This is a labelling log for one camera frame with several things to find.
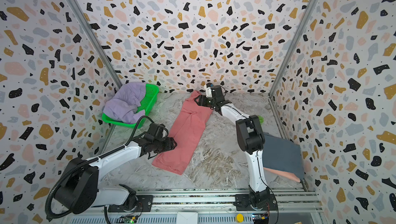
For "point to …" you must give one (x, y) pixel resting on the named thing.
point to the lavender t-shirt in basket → (124, 106)
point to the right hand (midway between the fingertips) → (194, 97)
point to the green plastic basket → (151, 92)
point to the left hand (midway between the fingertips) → (174, 142)
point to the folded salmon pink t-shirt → (279, 172)
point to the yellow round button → (239, 218)
